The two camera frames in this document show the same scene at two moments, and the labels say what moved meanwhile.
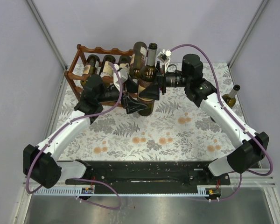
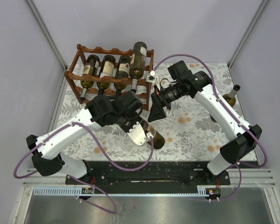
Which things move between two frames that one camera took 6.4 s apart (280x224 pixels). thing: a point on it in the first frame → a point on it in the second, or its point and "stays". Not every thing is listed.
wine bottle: [108, 70] stays
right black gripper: [152, 92] → [157, 111]
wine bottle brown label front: [149, 78] → [158, 141]
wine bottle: [230, 99] stays
